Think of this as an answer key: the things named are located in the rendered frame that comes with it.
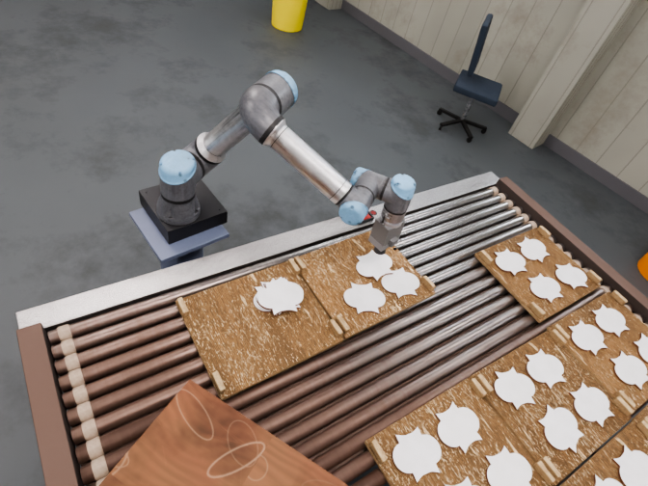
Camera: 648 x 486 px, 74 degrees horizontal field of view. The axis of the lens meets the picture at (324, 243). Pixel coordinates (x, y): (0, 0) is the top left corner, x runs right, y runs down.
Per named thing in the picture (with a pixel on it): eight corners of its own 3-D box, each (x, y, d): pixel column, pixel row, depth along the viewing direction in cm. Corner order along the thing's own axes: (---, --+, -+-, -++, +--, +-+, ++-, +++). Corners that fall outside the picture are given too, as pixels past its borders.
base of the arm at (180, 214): (150, 202, 158) (148, 180, 151) (190, 192, 165) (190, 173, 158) (165, 229, 150) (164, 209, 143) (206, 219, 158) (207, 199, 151)
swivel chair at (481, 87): (492, 132, 439) (545, 39, 369) (467, 148, 408) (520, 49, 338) (447, 105, 458) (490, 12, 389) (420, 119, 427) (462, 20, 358)
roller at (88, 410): (68, 413, 112) (64, 407, 108) (528, 224, 204) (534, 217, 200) (72, 431, 109) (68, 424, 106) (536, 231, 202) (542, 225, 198)
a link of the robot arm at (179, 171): (151, 192, 147) (149, 160, 138) (175, 173, 157) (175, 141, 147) (182, 206, 146) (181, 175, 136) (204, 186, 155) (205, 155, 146)
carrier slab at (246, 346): (175, 303, 134) (175, 300, 133) (289, 262, 154) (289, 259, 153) (221, 401, 117) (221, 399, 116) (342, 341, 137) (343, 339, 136)
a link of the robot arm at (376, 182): (347, 178, 127) (382, 192, 126) (360, 160, 135) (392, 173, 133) (342, 199, 133) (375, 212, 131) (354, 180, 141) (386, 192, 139)
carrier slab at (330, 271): (290, 261, 154) (290, 258, 153) (377, 229, 174) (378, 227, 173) (344, 339, 137) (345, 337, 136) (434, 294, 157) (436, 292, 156)
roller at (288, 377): (82, 470, 104) (77, 464, 101) (553, 247, 197) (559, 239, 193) (87, 489, 102) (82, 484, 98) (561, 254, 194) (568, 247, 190)
